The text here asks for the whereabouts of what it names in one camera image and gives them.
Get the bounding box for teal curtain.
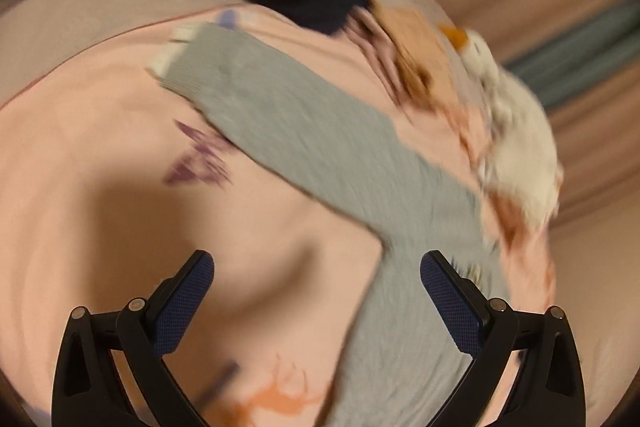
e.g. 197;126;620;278
506;0;639;109

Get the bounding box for orange folded small clothes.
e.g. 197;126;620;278
344;4;459;109

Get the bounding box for cream white folded garment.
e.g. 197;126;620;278
480;69;564;230

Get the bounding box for white goose plush toy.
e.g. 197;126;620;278
439;25;530;106

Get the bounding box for grey New York sweatshirt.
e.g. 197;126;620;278
151;23;508;426

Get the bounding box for pink floral duvet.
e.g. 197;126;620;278
0;3;559;427

